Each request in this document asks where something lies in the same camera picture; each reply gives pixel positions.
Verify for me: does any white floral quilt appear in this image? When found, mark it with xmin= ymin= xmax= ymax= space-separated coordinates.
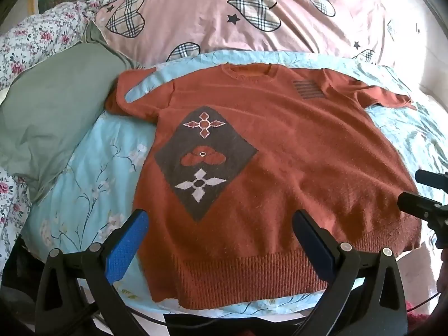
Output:
xmin=0 ymin=0 xmax=103 ymax=264

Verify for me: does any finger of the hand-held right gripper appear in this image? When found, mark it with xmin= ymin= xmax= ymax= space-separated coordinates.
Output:
xmin=415 ymin=169 xmax=448 ymax=193
xmin=397 ymin=191 xmax=448 ymax=250

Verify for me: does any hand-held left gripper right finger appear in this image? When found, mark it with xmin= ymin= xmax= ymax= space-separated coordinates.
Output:
xmin=292 ymin=209 xmax=410 ymax=336

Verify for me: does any light blue floral bedsheet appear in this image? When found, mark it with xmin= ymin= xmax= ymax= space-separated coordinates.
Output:
xmin=21 ymin=51 xmax=448 ymax=323

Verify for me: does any orange knit sweater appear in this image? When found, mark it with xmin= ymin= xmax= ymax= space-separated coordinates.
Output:
xmin=105 ymin=62 xmax=422 ymax=310

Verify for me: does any green pillow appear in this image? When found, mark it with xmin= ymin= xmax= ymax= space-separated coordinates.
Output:
xmin=0 ymin=21 xmax=141 ymax=204

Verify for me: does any black cable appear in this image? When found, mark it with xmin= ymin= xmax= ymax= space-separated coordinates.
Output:
xmin=408 ymin=291 xmax=441 ymax=313

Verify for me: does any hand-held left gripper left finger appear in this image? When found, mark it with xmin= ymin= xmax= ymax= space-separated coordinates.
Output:
xmin=35 ymin=209 xmax=165 ymax=336

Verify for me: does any pink quilt with plaid hearts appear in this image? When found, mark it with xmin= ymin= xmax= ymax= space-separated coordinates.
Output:
xmin=94 ymin=0 xmax=396 ymax=68

